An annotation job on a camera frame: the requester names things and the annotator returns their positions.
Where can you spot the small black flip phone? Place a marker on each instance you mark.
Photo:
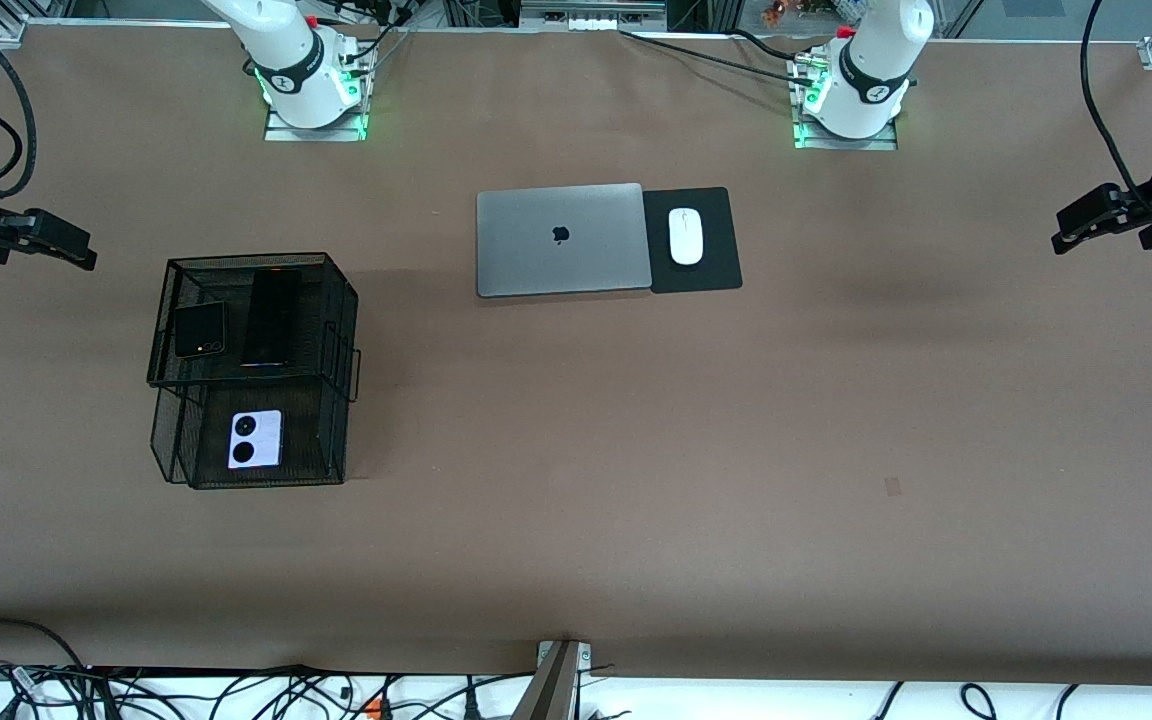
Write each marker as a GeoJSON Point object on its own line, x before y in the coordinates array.
{"type": "Point", "coordinates": [201, 335]}

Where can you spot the long black smartphone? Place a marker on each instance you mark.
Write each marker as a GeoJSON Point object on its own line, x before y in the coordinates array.
{"type": "Point", "coordinates": [271, 320]}

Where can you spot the lilac flip phone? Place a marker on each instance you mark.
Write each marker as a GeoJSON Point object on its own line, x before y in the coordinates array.
{"type": "Point", "coordinates": [268, 445]}

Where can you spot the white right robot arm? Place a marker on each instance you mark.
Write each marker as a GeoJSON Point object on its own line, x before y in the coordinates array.
{"type": "Point", "coordinates": [291, 60]}

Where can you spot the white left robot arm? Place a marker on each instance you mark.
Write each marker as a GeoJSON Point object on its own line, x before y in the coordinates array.
{"type": "Point", "coordinates": [871, 70]}

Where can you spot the black mesh two-tier tray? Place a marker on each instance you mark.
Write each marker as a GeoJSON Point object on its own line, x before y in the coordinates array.
{"type": "Point", "coordinates": [316, 440]}

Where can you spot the black mouse pad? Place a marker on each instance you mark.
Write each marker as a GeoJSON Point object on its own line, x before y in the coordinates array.
{"type": "Point", "coordinates": [721, 260]}

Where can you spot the small orange figure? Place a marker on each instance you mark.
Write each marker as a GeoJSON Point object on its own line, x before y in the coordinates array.
{"type": "Point", "coordinates": [776, 12]}

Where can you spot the white computer mouse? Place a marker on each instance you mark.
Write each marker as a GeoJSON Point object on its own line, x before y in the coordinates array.
{"type": "Point", "coordinates": [686, 240]}

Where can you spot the silver laptop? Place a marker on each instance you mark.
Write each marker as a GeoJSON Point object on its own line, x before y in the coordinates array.
{"type": "Point", "coordinates": [536, 250]}

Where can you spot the grey power strip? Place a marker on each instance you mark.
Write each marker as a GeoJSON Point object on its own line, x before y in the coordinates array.
{"type": "Point", "coordinates": [591, 20]}

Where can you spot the orange plug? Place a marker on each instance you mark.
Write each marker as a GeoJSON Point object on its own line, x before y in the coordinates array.
{"type": "Point", "coordinates": [372, 710]}

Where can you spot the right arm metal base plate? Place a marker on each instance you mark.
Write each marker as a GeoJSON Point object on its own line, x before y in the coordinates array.
{"type": "Point", "coordinates": [281, 134]}

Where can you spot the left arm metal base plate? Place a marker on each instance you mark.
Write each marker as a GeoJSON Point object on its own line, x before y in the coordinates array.
{"type": "Point", "coordinates": [811, 143]}

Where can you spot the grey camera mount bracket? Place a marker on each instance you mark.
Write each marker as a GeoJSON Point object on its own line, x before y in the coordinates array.
{"type": "Point", "coordinates": [551, 690]}

